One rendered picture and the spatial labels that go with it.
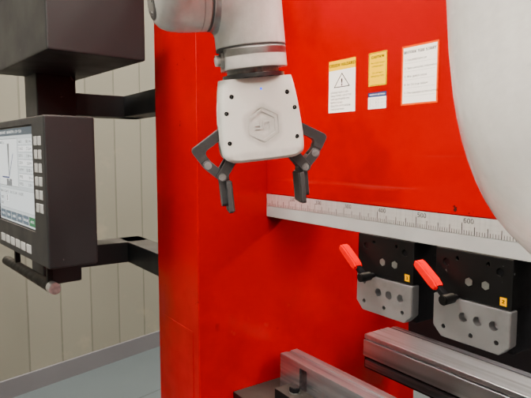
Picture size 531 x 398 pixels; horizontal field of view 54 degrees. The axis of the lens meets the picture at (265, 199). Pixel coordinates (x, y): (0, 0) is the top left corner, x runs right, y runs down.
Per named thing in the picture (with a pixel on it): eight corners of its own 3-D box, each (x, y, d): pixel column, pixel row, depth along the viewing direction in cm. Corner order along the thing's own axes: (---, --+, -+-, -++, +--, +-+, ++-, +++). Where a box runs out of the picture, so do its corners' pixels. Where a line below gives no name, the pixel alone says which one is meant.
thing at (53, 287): (1, 265, 162) (1, 239, 162) (12, 264, 164) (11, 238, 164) (49, 295, 128) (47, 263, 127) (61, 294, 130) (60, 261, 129)
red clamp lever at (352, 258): (339, 242, 111) (363, 278, 106) (352, 241, 114) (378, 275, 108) (335, 248, 113) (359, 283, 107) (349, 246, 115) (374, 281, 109)
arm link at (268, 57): (216, 46, 57) (220, 74, 58) (293, 41, 59) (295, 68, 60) (209, 55, 65) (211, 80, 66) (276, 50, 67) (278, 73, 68)
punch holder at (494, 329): (432, 332, 98) (434, 246, 96) (459, 324, 102) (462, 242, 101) (508, 358, 85) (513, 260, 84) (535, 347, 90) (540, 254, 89)
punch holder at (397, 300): (355, 306, 114) (357, 232, 112) (382, 300, 119) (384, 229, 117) (411, 325, 102) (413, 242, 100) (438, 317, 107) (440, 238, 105)
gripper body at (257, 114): (214, 67, 58) (225, 166, 60) (301, 60, 60) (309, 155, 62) (207, 73, 65) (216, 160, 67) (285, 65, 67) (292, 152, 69)
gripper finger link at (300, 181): (296, 151, 64) (301, 204, 65) (321, 148, 65) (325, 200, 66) (290, 149, 67) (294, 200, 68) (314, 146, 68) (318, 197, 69)
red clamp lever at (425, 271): (414, 258, 95) (448, 301, 90) (428, 256, 97) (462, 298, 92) (409, 264, 96) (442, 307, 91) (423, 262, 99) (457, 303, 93)
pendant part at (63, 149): (-2, 244, 155) (-7, 122, 152) (41, 239, 163) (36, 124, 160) (48, 270, 121) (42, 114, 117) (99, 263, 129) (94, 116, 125)
